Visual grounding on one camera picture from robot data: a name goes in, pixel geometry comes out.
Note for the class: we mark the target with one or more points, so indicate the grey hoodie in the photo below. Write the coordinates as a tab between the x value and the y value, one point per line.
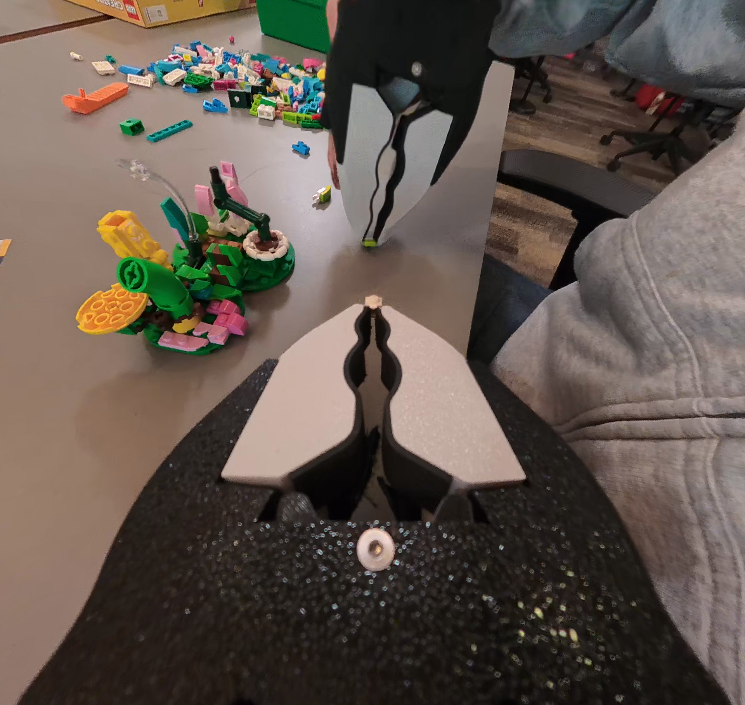
640	367

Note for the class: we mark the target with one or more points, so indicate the white lego tile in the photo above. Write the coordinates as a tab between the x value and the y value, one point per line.
141	80

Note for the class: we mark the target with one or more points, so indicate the background office chair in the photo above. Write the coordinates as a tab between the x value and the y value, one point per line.
529	83
657	140

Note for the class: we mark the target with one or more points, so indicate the green plastic bin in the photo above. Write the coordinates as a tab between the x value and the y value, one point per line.
291	6

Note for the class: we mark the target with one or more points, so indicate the blue lego brick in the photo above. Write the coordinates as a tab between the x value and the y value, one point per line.
131	70

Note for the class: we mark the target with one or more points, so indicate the green lego brick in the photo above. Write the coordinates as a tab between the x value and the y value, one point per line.
131	127

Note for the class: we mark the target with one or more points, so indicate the white and lime lego piece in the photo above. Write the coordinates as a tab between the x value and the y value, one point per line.
322	194

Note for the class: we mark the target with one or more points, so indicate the pile of colourful lego bricks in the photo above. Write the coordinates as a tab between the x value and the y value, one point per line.
256	85

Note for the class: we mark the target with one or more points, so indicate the long teal lego plate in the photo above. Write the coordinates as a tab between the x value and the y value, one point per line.
169	130

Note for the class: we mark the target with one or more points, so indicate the blue lego wedge piece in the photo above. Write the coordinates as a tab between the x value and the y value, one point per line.
215	105

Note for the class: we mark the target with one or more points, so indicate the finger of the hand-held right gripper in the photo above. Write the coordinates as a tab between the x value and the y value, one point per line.
422	158
361	158

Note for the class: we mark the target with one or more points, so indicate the person's right hand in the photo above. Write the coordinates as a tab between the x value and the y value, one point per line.
332	15

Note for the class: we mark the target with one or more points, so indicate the orange and blue booklet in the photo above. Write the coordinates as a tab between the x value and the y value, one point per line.
4	253

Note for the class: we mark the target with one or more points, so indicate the small blue lego piece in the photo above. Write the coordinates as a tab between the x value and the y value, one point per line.
301	148

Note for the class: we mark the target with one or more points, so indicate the red object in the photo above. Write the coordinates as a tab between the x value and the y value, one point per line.
649	97

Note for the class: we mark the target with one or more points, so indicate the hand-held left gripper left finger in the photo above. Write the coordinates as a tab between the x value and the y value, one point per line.
302	408

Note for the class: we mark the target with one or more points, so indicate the white lego plate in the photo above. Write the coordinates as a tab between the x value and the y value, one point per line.
103	67

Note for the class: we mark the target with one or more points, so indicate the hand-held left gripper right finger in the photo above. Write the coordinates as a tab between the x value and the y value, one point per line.
454	408

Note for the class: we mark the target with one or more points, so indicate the orange lego piece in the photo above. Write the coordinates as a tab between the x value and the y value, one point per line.
96	97

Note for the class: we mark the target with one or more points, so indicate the lego flower model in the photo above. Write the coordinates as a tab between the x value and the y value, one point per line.
192	277

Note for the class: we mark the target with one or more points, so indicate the black office chair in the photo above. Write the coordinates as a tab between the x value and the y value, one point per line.
559	176

